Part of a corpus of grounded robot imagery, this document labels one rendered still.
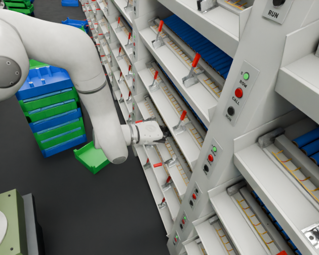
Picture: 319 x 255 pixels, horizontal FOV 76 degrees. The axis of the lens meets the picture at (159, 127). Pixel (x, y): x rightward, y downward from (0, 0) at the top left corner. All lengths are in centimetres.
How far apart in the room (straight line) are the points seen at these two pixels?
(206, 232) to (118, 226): 62
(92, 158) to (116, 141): 86
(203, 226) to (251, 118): 47
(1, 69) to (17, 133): 143
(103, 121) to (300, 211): 53
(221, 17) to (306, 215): 40
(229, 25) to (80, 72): 35
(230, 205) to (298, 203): 21
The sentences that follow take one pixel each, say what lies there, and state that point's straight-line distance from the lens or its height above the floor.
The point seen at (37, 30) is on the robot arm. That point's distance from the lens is 55.
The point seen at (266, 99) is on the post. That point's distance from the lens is 39.
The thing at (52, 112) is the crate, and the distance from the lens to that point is 138.
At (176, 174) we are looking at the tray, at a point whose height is 49.
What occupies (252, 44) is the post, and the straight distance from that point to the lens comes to 39.
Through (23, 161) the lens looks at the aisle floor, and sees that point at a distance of 165.
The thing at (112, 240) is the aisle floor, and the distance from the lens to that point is 125.
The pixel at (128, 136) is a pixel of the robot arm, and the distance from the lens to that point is 78.
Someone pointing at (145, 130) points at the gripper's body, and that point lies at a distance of 82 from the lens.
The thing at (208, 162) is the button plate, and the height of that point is 77.
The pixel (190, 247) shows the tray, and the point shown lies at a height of 30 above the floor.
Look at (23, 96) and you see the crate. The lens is 129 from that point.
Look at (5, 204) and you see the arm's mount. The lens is 104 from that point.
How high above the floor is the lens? 118
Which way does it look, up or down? 43 degrees down
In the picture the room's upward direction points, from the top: 8 degrees clockwise
